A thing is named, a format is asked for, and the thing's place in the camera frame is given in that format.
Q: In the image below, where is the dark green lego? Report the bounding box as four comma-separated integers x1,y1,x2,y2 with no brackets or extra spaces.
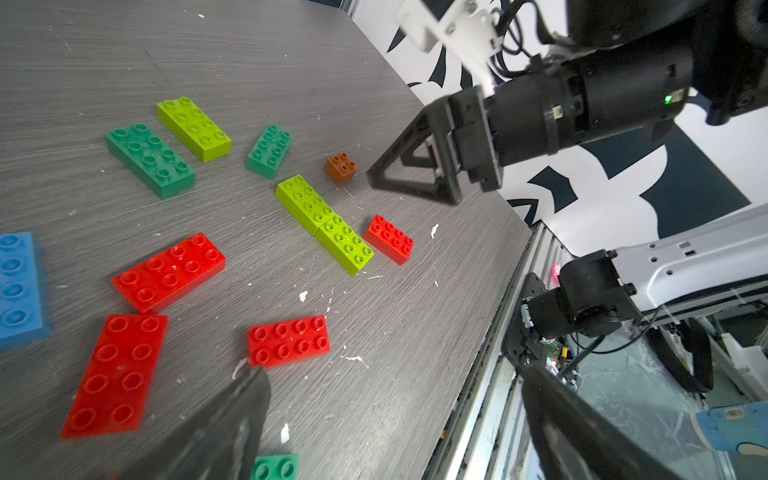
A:
252,454,299,480
105,123,196,200
246,123,293,180

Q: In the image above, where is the orange small lego right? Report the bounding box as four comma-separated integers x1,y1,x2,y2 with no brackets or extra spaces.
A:
324,152,357,185

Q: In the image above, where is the blue lego brick upper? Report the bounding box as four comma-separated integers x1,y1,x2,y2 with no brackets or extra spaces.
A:
0,232,53,351

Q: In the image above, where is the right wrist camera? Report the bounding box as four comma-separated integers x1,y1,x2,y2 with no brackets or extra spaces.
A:
396,0,503,98

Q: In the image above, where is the lime lego brick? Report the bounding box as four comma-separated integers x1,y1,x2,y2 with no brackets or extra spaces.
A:
156,97,232,163
275,175,334,236
315,215,374,276

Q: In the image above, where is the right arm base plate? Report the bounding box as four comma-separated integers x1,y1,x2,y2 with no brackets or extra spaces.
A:
502,273,569,374

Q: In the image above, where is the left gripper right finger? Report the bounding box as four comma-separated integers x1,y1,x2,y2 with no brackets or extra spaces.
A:
522,367,678,479

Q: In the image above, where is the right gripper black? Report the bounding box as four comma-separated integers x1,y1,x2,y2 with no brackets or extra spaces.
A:
366,61,589,206

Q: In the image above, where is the red lego brick top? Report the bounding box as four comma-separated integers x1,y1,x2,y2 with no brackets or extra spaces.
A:
111,233,226,314

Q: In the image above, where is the red lego brick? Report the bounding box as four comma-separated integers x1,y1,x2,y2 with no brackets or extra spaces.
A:
111,233,226,314
363,215,414,265
247,316,331,369
60,315,168,440

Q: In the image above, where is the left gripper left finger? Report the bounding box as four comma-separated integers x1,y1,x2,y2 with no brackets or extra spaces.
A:
113,367,271,479

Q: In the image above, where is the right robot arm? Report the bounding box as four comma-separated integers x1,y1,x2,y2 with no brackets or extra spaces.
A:
367,1,767,362

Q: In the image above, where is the red lego brick tilted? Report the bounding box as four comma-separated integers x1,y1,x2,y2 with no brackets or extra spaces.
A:
60,315,168,440

